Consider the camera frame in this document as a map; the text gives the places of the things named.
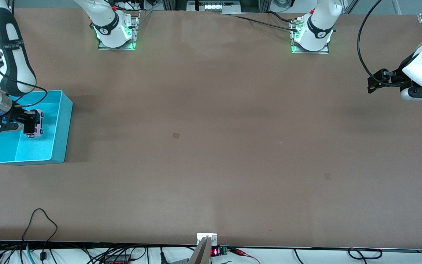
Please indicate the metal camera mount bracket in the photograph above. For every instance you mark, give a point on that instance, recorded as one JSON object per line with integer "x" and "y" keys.
{"x": 205, "y": 240}

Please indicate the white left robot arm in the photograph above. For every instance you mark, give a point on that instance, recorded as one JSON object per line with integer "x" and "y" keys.
{"x": 321, "y": 22}

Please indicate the red digit display module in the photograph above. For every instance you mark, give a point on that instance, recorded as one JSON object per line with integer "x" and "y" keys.
{"x": 215, "y": 252}

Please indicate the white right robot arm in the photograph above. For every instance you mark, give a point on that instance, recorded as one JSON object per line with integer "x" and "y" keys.
{"x": 106, "y": 18}

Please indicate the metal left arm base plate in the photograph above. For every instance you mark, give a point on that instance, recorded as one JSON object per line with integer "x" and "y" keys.
{"x": 321, "y": 52}

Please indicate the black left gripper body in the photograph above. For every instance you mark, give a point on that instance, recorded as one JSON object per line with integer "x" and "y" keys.
{"x": 398, "y": 76}

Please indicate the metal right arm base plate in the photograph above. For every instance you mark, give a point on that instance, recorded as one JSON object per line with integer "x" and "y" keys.
{"x": 115, "y": 48}

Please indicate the grey equipment box with light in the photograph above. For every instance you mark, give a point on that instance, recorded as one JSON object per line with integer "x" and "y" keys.
{"x": 214, "y": 6}

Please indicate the turquoise plastic bin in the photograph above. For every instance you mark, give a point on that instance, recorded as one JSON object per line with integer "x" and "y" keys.
{"x": 24, "y": 152}

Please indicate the pink jeep toy black roof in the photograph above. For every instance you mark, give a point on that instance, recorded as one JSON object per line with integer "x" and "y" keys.
{"x": 39, "y": 129}

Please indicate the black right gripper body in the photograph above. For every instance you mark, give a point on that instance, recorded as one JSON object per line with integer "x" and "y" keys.
{"x": 18, "y": 117}

